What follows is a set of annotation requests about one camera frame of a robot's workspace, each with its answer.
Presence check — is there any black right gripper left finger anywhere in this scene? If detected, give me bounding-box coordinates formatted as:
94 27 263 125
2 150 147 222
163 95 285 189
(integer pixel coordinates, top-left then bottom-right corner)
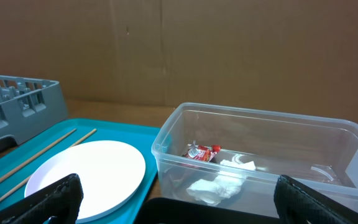
0 174 83 224

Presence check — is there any grey plastic dish rack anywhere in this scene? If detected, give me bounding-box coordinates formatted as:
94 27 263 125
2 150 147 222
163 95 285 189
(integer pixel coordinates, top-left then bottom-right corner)
0 75 68 152

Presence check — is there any white napkin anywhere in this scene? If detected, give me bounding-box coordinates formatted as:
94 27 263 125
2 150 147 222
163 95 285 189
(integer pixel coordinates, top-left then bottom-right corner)
186 170 247 206

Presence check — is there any large white plate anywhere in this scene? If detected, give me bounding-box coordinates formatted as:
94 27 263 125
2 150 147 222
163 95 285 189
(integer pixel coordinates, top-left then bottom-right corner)
24 140 146 223

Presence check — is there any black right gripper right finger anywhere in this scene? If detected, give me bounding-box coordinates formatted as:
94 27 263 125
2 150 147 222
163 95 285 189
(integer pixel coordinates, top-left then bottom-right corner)
273 175 358 224

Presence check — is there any clear plastic bin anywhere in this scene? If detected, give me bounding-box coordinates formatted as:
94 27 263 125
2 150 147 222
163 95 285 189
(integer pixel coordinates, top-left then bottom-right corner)
151 103 358 217

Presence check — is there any red snack wrapper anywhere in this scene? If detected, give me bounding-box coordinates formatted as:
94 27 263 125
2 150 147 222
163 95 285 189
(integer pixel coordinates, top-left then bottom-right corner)
183 141 222 162

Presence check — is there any black food waste tray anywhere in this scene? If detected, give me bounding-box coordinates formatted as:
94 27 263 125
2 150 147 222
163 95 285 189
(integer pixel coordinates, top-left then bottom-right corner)
134 198 280 224

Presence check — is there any teal plastic tray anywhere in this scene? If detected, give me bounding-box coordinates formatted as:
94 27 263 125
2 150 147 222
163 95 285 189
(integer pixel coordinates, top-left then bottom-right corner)
0 119 159 224

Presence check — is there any wooden chopstick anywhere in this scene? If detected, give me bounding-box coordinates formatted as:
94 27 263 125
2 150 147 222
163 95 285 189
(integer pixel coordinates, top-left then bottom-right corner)
0 129 97 203
0 128 76 183

